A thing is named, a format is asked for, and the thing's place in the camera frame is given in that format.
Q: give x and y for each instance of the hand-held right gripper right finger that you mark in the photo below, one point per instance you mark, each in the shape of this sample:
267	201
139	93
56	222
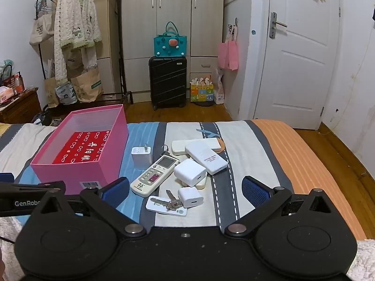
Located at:
254	191

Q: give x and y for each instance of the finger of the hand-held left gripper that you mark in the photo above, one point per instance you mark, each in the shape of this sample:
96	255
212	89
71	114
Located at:
26	186

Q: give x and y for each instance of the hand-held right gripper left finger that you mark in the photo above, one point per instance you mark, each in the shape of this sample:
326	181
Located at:
115	192

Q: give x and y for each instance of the pink cardboard box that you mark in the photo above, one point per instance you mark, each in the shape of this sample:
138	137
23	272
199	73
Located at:
110	155

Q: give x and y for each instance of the white remote control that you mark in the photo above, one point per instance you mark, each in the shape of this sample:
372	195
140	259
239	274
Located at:
152	177

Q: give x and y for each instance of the white plug charger with prongs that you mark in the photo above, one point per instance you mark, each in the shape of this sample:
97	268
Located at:
141	158

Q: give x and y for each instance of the white power bank pink label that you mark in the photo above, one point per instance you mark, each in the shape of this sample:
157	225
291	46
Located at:
209	156

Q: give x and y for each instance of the large white charger cube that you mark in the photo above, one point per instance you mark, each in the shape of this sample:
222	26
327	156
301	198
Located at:
189	172

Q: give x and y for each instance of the striped bed sheet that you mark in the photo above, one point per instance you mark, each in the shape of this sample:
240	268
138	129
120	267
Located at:
252	152

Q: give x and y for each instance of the cream flat charger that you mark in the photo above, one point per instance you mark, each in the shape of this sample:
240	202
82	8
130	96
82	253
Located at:
201	184

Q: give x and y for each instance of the metal keys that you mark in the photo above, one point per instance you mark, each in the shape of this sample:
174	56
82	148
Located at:
172	202

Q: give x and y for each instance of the small white charger cube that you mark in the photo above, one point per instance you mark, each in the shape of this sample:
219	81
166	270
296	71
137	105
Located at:
189	197

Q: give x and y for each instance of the grey white shoe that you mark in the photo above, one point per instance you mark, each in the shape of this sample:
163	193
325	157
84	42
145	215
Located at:
56	121

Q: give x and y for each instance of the wooden nightstand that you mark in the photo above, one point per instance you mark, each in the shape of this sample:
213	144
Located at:
20	108

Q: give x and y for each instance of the pink tissue pack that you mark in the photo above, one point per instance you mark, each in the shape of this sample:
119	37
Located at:
6	94

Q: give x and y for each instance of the narrow brown paper bag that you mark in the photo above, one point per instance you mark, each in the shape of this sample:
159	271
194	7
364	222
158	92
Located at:
52	93

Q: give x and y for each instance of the white and green bag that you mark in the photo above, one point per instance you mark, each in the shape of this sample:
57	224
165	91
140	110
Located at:
66	93

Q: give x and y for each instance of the black round mat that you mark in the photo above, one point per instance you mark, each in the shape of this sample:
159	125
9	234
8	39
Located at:
204	104

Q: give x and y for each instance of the red gift bag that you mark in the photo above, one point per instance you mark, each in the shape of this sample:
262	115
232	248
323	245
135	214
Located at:
13	83

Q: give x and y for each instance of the white plastic bag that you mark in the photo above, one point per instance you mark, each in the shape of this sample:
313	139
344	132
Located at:
219	87

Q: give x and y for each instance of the large brown paper bag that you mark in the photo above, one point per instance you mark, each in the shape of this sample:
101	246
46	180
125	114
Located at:
88	86

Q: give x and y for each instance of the black suitcase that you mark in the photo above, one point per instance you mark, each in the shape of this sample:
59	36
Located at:
167	82

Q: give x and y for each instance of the white fuzzy blanket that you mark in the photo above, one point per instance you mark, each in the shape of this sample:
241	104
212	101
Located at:
366	254

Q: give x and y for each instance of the white door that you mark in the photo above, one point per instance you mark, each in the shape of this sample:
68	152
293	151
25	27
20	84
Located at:
298	64

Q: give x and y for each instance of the pink paper bag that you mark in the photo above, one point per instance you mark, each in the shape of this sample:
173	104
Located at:
229	54

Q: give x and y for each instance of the black clothes rack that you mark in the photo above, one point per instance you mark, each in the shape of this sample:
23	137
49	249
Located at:
120	49

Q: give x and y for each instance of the canvas tote bag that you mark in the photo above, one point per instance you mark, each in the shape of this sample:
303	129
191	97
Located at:
41	30

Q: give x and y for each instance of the teal tote bag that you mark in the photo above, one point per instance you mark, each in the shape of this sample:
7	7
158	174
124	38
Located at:
170	42

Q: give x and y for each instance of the white knit cardigan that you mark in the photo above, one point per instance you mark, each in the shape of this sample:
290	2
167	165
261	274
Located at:
77	26

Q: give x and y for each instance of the beige wardrobe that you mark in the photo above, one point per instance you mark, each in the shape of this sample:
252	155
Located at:
175	11

